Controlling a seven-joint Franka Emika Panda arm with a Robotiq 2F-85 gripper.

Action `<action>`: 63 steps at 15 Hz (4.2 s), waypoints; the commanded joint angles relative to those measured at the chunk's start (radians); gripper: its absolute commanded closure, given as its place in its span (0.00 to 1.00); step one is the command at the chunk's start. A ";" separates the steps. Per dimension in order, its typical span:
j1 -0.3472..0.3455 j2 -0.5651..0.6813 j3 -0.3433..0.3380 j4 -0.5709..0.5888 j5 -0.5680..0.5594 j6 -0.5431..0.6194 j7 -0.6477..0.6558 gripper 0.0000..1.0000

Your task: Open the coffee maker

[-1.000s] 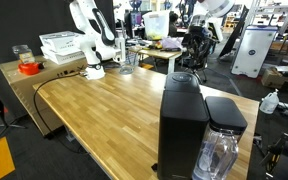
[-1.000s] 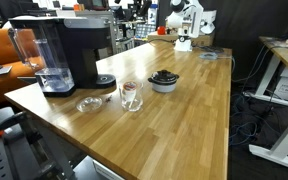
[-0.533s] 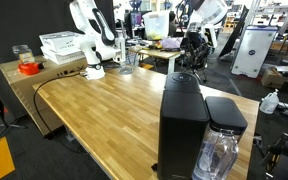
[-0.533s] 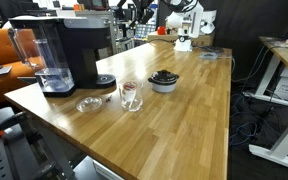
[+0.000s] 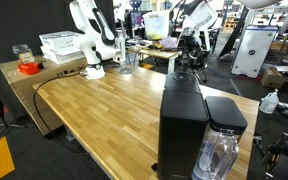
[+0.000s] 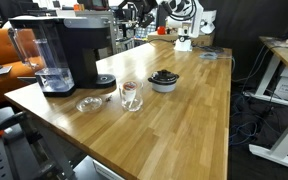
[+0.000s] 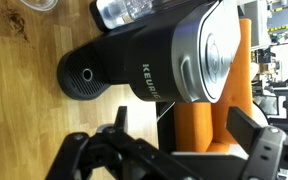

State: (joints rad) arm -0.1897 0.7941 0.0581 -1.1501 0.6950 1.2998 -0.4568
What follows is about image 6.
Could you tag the side desk with white legs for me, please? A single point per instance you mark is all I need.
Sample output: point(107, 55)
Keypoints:
point(284, 56)

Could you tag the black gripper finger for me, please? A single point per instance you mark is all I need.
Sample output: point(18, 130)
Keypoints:
point(125, 4)
point(147, 21)

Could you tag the clear water tank black lid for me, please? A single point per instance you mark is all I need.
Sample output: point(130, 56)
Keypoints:
point(52, 63)

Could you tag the small pot with black lid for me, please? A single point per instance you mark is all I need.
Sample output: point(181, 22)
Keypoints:
point(164, 83)

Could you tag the orange rimmed coffee pod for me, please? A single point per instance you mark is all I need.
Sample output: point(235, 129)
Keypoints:
point(130, 86)

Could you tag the small dark metal clip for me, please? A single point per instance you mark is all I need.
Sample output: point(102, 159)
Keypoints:
point(109, 98)

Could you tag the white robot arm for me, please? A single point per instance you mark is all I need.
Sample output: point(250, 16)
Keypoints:
point(190, 16)

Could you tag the black coffee maker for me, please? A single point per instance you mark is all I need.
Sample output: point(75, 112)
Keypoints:
point(84, 43)

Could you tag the clear glass jar lid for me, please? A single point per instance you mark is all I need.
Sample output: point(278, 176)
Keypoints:
point(89, 104)

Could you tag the clear glass mug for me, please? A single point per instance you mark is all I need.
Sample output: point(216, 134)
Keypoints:
point(131, 100)

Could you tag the large brown cardboard box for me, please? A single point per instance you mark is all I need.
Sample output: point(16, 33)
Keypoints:
point(202, 40)

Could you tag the orange sofa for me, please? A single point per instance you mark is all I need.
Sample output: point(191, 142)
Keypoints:
point(0, 43)

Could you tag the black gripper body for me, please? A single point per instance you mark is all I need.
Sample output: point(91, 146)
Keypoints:
point(145, 7)

